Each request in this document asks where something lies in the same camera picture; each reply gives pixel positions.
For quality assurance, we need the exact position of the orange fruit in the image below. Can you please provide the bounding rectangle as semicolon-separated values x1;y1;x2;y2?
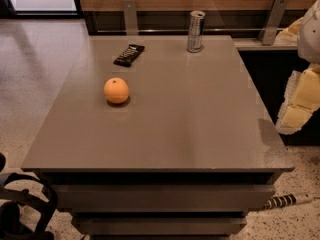
104;78;129;104

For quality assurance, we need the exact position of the black chair base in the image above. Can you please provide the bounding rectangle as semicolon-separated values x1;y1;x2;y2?
0;152;59;240

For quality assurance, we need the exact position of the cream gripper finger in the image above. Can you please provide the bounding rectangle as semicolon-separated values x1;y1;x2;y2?
290;66;320;112
281;106;312;128

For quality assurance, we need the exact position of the left metal bracket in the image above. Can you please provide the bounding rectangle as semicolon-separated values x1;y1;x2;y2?
122;0;139;35

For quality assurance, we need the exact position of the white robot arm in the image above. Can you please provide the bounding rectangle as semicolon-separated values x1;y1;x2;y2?
276;0;320;135

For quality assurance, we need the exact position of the right metal bracket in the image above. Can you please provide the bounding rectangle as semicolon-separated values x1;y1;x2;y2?
258;0;289;46

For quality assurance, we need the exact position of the black snack bar wrapper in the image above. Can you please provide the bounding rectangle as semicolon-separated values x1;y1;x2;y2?
114;44;145;67

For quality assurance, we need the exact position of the grey drawer cabinet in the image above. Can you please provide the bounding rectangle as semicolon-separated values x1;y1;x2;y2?
22;36;293;240

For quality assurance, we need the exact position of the striped black white cable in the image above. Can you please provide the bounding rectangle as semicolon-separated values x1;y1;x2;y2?
263;192;315;211

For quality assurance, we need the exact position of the silver redbull can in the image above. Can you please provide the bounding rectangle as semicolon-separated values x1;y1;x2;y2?
187;10;206;53

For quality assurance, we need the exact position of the metal bracket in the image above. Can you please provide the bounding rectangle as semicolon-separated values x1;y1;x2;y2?
258;0;289;46
122;0;139;35

